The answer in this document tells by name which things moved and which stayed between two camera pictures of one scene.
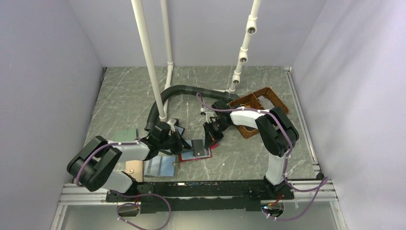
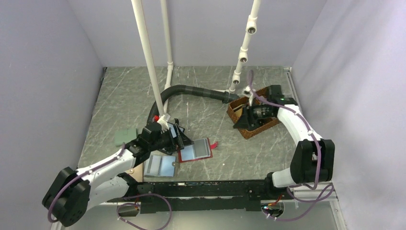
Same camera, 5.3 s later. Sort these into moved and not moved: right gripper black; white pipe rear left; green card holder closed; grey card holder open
Moved: right gripper black
Not moved: green card holder closed; grey card holder open; white pipe rear left
